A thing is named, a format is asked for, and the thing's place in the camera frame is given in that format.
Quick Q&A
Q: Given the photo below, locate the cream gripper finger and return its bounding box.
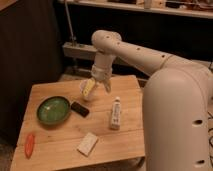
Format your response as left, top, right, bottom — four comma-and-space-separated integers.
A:
83, 79, 96, 98
103, 79, 111, 93

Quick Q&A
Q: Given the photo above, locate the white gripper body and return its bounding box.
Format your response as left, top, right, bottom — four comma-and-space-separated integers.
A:
91, 65, 111, 82

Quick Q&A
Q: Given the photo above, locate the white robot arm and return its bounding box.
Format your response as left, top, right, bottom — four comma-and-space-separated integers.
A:
91, 30, 213, 171

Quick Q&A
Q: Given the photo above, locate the green ceramic bowl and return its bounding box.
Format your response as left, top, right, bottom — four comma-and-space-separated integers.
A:
36, 96, 70, 125

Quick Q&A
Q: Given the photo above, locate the small black box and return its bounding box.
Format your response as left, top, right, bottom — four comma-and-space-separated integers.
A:
71, 102, 89, 117

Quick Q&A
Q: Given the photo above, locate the white tube bottle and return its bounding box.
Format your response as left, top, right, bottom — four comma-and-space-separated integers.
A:
110, 97, 121, 130

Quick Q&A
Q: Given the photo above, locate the metal pole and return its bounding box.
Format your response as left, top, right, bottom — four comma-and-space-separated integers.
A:
64, 0, 76, 46

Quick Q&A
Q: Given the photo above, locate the wooden table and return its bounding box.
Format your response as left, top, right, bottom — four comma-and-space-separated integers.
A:
10, 75, 145, 171

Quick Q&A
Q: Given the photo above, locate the white rectangular sponge block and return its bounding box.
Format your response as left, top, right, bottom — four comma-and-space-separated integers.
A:
77, 133, 98, 156

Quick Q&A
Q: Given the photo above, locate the orange carrot toy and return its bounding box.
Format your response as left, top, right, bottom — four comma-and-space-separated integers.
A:
24, 133, 35, 158

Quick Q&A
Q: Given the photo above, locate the shelf with clutter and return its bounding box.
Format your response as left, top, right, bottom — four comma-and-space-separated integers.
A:
57, 0, 213, 19

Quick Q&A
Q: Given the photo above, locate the grey baseboard rail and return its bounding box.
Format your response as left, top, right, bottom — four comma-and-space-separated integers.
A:
62, 41, 213, 69

